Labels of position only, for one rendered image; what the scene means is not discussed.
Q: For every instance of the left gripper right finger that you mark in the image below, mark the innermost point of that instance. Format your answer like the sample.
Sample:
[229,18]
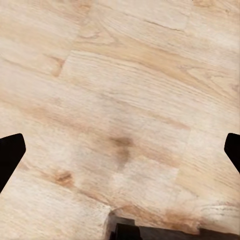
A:
[232,149]

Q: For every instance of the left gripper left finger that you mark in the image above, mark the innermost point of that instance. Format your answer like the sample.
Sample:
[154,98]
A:
[12,149]

